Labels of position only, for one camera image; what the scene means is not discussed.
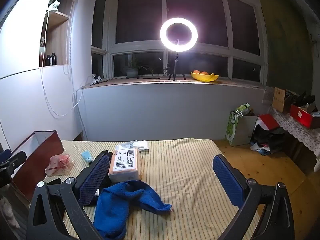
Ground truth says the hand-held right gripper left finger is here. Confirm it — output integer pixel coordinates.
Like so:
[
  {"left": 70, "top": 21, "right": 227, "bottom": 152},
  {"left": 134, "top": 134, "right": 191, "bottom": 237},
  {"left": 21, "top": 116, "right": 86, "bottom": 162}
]
[{"left": 26, "top": 152, "right": 112, "bottom": 240}]

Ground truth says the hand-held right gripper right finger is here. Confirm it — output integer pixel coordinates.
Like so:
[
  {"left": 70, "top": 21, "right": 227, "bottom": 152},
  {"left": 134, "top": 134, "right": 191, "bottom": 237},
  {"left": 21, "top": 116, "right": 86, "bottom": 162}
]
[{"left": 212, "top": 154, "right": 295, "bottom": 240}]

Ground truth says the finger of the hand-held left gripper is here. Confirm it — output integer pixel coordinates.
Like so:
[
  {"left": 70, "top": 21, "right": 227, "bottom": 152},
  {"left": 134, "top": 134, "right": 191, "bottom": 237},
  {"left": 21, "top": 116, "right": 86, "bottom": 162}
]
[{"left": 0, "top": 149, "right": 27, "bottom": 180}]

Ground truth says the dark red storage box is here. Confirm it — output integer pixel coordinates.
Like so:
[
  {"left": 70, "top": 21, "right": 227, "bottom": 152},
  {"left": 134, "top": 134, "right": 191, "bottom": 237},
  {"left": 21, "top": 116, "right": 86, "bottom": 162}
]
[{"left": 11, "top": 130, "right": 65, "bottom": 200}]

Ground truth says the orange tissue pack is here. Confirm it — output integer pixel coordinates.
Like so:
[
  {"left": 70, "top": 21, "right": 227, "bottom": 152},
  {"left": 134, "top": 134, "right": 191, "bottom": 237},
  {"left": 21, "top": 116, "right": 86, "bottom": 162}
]
[{"left": 108, "top": 148, "right": 143, "bottom": 183}]

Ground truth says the blue towel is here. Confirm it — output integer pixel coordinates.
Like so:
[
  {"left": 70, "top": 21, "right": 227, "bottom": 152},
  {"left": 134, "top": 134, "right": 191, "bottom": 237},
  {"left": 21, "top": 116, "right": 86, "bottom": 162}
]
[{"left": 93, "top": 181, "right": 173, "bottom": 240}]

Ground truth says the red printed plastic bag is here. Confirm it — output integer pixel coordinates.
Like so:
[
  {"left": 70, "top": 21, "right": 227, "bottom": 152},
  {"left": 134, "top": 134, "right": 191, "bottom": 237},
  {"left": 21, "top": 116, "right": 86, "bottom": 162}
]
[{"left": 45, "top": 154, "right": 73, "bottom": 177}]

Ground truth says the person's left forearm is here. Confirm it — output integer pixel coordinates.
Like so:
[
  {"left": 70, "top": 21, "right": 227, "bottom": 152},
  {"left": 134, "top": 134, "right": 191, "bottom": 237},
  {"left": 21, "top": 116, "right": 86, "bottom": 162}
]
[{"left": 0, "top": 187, "right": 21, "bottom": 228}]

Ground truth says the light blue cream tube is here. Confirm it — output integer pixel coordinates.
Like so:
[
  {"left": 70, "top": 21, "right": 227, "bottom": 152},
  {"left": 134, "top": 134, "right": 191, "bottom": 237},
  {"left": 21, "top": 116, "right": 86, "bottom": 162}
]
[{"left": 81, "top": 151, "right": 94, "bottom": 165}]

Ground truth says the striped yellow blanket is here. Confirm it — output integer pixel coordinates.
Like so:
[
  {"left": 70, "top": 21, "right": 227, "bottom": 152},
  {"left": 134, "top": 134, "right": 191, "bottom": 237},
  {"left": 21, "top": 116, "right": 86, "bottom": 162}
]
[{"left": 42, "top": 138, "right": 260, "bottom": 240}]

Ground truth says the green paper bag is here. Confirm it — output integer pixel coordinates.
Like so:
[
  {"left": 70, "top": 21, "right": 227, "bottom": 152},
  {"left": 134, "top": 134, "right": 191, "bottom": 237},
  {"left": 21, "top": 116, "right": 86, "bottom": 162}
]
[{"left": 226, "top": 103, "right": 258, "bottom": 147}]

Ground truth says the pile of clothes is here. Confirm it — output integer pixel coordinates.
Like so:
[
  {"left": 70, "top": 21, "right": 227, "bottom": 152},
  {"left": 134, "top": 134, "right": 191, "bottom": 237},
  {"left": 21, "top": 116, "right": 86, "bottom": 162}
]
[{"left": 250, "top": 114, "right": 285, "bottom": 155}]

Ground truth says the white plastic pouch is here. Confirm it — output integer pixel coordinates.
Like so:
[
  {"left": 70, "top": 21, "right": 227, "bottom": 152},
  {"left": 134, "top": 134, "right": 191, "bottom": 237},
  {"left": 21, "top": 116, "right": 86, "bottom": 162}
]
[{"left": 115, "top": 140, "right": 150, "bottom": 153}]

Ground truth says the white lace tablecloth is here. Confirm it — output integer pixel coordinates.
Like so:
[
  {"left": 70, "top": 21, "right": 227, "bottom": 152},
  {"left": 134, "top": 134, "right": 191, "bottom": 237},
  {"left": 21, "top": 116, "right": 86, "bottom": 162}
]
[{"left": 262, "top": 86, "right": 320, "bottom": 155}]

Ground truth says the cardboard box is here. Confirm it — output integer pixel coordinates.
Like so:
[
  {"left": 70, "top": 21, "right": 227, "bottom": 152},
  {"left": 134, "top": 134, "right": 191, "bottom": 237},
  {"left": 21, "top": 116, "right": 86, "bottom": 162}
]
[{"left": 272, "top": 87, "right": 294, "bottom": 113}]

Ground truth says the red flat box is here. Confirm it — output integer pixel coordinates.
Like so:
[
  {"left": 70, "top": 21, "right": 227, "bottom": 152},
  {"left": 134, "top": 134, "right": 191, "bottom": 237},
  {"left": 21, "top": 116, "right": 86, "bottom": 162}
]
[{"left": 289, "top": 104, "right": 314, "bottom": 129}]

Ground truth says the white power strip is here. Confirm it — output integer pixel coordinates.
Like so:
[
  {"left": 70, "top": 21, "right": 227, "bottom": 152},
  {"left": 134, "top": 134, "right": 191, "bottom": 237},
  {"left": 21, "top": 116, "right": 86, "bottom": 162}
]
[{"left": 90, "top": 74, "right": 108, "bottom": 85}]

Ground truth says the yellow fruit bowl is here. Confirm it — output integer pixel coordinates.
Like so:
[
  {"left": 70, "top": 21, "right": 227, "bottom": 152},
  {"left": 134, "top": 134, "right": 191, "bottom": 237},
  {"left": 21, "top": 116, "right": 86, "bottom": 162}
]
[{"left": 190, "top": 72, "right": 219, "bottom": 82}]

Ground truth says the potted plant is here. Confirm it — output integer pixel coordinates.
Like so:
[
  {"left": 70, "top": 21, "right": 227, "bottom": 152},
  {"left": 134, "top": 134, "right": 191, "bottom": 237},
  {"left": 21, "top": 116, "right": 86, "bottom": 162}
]
[{"left": 124, "top": 56, "right": 150, "bottom": 78}]

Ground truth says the black tripod stand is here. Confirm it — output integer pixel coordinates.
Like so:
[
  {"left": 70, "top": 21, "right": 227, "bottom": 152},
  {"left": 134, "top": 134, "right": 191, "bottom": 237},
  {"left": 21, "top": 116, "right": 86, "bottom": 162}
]
[{"left": 168, "top": 39, "right": 187, "bottom": 81}]

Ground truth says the window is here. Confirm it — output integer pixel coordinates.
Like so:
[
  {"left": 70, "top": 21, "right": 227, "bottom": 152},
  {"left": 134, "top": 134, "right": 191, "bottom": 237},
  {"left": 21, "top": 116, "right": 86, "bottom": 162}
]
[{"left": 91, "top": 0, "right": 268, "bottom": 85}]

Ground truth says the white cable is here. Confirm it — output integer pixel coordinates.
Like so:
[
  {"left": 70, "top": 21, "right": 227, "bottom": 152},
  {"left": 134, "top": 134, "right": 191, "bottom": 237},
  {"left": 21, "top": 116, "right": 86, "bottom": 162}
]
[{"left": 40, "top": 10, "right": 84, "bottom": 117}]

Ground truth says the wooden wall shelf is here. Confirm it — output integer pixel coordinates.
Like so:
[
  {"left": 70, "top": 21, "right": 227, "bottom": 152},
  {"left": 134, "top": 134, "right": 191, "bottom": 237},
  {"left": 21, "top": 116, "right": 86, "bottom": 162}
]
[{"left": 39, "top": 0, "right": 77, "bottom": 68}]

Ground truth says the ring light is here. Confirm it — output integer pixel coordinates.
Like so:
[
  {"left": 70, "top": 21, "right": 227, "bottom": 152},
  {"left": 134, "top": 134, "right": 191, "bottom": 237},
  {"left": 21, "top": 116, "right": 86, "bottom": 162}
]
[{"left": 160, "top": 17, "right": 198, "bottom": 53}]

